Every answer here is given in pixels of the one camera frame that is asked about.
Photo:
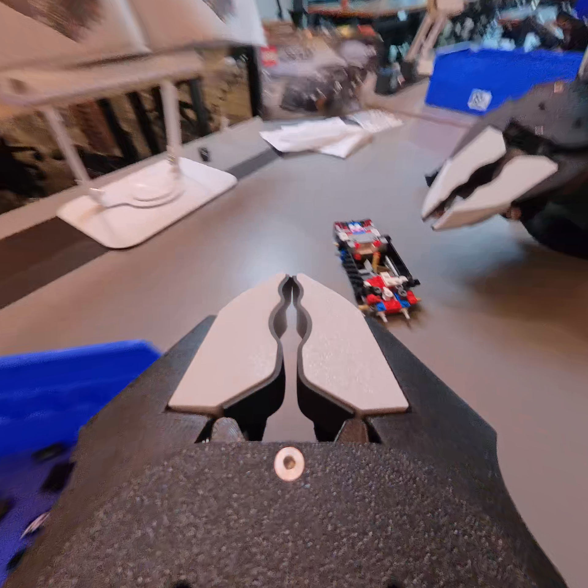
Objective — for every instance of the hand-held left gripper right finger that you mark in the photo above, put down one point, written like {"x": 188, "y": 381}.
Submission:
{"x": 354, "y": 363}

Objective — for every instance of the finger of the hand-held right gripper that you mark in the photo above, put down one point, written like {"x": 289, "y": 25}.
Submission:
{"x": 501, "y": 191}
{"x": 464, "y": 170}

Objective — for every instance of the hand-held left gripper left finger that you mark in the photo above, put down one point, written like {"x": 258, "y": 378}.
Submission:
{"x": 225, "y": 363}

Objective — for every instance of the partly built lego car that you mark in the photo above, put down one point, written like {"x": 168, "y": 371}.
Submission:
{"x": 377, "y": 271}

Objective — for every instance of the blue plastic bin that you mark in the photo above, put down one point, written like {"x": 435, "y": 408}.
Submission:
{"x": 64, "y": 386}

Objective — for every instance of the small lego bricks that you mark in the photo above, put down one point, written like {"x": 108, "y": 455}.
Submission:
{"x": 50, "y": 455}

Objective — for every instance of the lego set box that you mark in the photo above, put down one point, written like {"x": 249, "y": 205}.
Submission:
{"x": 317, "y": 78}

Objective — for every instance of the blue bin with white label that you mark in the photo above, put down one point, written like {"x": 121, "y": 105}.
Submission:
{"x": 514, "y": 78}

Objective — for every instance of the poster on wooden easel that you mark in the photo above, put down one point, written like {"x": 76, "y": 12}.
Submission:
{"x": 432, "y": 28}

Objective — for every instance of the white paper bags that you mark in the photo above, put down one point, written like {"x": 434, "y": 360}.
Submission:
{"x": 322, "y": 136}

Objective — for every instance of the white book stand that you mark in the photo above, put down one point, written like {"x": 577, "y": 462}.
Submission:
{"x": 147, "y": 197}

